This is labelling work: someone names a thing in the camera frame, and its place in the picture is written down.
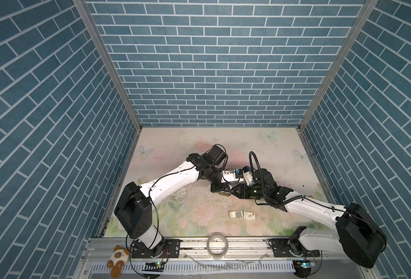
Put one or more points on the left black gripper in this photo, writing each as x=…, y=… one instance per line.
x=221, y=186

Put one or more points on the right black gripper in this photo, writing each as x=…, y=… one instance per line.
x=241, y=193

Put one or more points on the white staple box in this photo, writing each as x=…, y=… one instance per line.
x=249, y=216

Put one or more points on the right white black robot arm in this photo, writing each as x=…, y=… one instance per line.
x=349, y=229

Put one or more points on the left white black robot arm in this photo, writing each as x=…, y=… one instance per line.
x=135, y=206

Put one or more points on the clear tape roll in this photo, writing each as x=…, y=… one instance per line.
x=217, y=246

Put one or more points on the brown white plush toy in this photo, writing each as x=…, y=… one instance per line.
x=117, y=261

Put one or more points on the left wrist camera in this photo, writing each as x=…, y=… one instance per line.
x=233, y=175

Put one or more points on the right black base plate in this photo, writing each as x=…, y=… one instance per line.
x=284, y=247

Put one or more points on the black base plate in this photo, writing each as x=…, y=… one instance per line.
x=168, y=248
x=284, y=247

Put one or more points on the aluminium front rail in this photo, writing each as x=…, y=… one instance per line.
x=240, y=248

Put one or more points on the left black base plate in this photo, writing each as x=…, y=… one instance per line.
x=168, y=248

